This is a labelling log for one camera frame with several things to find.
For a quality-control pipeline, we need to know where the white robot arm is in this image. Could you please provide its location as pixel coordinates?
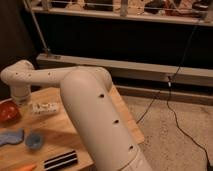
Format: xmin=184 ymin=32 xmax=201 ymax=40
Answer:
xmin=0 ymin=60 xmax=153 ymax=171

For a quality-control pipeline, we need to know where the black white striped block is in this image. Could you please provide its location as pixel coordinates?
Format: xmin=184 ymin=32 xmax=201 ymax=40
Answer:
xmin=44 ymin=150 xmax=78 ymax=171

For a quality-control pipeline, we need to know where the red bowl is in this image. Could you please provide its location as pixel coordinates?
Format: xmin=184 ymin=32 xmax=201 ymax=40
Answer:
xmin=0 ymin=101 xmax=20 ymax=123

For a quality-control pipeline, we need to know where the blue cloth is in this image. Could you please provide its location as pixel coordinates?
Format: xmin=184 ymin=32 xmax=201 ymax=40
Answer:
xmin=0 ymin=129 xmax=24 ymax=147

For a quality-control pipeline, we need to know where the orange carrot toy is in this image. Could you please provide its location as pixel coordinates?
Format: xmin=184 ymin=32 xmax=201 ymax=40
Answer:
xmin=12 ymin=164 xmax=37 ymax=171

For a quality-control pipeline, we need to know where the black cable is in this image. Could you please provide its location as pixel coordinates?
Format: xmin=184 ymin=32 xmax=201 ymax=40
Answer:
xmin=135 ymin=19 xmax=212 ymax=168

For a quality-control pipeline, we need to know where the metal railing frame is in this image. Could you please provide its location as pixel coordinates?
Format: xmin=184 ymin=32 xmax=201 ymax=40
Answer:
xmin=23 ymin=0 xmax=213 ymax=87

